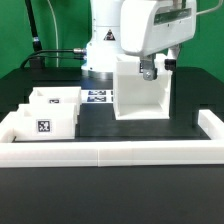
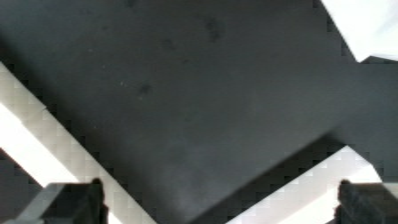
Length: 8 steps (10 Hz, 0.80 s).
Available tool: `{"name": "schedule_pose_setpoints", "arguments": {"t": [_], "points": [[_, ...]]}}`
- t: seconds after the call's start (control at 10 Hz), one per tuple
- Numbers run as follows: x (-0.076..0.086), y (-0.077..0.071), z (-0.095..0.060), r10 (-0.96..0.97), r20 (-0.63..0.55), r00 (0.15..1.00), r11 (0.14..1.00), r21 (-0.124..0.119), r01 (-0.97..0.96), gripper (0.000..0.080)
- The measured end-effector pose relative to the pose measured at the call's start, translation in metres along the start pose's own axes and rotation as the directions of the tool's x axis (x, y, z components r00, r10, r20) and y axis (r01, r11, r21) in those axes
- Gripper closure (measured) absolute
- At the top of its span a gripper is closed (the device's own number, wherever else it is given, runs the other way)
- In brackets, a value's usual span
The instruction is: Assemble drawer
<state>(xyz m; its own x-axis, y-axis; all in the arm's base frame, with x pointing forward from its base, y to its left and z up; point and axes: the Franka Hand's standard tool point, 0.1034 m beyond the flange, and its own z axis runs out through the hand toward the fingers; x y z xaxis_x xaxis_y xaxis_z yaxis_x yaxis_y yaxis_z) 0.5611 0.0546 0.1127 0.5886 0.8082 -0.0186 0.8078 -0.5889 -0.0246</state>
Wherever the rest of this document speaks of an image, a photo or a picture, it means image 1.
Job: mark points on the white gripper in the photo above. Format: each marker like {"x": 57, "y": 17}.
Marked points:
{"x": 149, "y": 26}

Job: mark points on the white drawer cabinet housing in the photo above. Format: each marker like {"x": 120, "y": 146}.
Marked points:
{"x": 135, "y": 98}

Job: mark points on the white front drawer box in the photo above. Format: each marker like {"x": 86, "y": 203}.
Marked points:
{"x": 45, "y": 122}

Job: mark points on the white drawer box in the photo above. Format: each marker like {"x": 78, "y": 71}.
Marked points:
{"x": 45, "y": 122}
{"x": 55, "y": 95}

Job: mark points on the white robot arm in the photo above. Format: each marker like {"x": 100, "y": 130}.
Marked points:
{"x": 105, "y": 43}

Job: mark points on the white rear drawer box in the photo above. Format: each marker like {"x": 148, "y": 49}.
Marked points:
{"x": 55, "y": 95}

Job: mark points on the white fiducial marker sheet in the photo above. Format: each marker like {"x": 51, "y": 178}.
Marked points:
{"x": 97, "y": 96}

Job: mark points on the white U-shaped fence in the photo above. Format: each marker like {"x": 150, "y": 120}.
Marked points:
{"x": 124, "y": 153}

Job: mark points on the black camera stand pole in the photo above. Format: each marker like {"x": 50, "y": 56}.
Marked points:
{"x": 36, "y": 62}

